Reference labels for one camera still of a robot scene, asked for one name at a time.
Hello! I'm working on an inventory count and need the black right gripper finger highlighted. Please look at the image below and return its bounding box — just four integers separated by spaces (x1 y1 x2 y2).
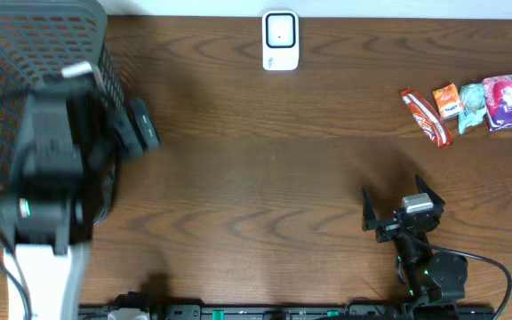
415 174 445 208
362 188 378 231

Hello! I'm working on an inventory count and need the orange chocolate bar wrapper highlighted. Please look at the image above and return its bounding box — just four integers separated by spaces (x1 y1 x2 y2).
400 88 453 148

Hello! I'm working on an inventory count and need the teal snack packet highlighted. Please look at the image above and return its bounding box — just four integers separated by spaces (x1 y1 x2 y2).
458 84 486 134

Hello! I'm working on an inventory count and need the small orange snack packet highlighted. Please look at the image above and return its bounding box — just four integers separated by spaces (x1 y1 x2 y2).
433 84 464 119

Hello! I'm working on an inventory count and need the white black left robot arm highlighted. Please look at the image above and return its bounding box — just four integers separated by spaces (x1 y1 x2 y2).
0 61 160 319

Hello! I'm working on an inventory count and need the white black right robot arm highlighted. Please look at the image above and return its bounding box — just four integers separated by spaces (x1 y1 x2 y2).
362 175 468 304

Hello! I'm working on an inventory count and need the white barcode scanner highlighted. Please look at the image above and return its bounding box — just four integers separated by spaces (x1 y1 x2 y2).
261 10 300 71

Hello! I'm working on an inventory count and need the dark grey plastic basket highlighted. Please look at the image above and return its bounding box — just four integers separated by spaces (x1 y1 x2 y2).
0 0 126 226

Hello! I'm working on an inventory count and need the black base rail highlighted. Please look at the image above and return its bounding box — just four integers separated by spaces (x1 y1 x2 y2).
77 303 495 320

